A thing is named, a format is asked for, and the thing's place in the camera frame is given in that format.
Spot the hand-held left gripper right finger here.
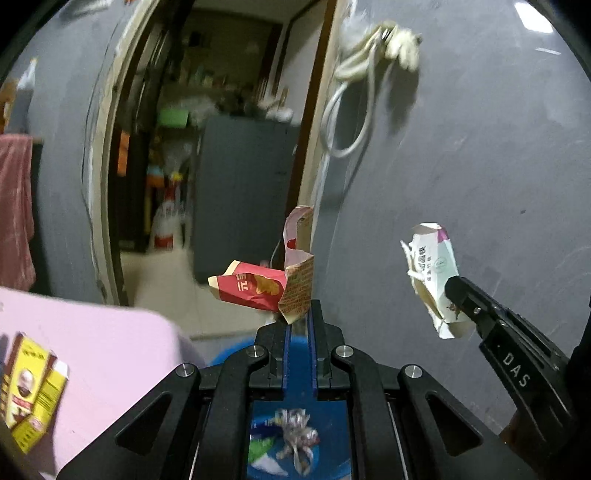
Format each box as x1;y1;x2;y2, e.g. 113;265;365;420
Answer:
308;299;539;480

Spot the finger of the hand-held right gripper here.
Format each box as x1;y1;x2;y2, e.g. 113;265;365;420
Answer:
443;275;498;343

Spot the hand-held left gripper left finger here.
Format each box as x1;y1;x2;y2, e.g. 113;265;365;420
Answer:
55;322;291;480

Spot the blue plastic basin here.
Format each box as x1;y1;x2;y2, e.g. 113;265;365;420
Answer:
203;336;354;480

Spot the white carton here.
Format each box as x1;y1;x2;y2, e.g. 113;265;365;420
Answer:
400;222;476;340

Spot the white printed ribbon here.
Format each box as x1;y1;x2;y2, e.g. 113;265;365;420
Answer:
275;408;320;475

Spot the red paper carton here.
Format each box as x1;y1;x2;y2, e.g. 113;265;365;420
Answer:
208;205;315;326

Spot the grey cabinet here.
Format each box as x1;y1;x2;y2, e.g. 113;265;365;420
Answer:
190;114;301;285

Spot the red and white bottle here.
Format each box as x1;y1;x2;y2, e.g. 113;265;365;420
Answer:
152;178;185;251

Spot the small yellow box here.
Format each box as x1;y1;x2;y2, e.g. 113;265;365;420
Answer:
11;360;70;455

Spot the large yellow box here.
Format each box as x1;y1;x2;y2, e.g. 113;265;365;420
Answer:
0;332;57;430

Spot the green box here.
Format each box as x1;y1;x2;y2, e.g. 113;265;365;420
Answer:
158;108;191;129

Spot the pink towel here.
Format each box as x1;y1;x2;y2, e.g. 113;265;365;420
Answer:
0;135;37;291

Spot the white coiled cable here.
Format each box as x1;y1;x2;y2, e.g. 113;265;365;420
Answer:
320;20;423;160

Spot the cream door frame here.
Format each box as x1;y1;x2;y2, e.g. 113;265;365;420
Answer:
81;0;340;306

